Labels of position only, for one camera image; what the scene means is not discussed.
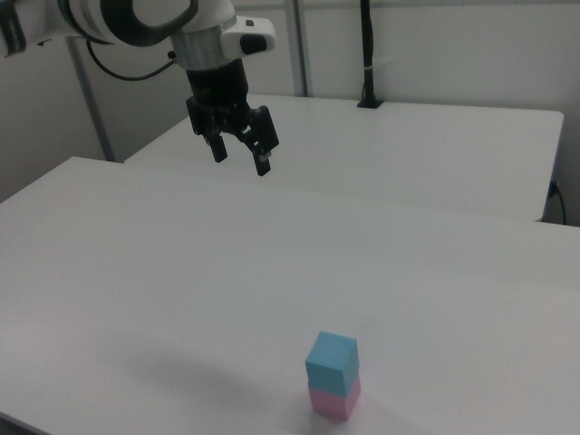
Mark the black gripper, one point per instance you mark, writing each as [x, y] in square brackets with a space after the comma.
[218, 88]

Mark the blue foam cube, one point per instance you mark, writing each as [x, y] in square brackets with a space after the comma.
[330, 362]

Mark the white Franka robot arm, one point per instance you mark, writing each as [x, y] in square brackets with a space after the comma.
[149, 18]

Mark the pink foam cube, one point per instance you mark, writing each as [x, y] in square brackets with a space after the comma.
[335, 405]

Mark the white side table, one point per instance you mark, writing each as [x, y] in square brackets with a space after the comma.
[408, 149]

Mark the upright grey metal post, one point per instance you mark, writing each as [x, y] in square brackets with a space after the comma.
[300, 45]

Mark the slanted grey metal post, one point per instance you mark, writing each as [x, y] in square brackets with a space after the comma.
[93, 104]

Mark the black camera pole with base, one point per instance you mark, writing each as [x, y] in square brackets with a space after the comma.
[368, 54]

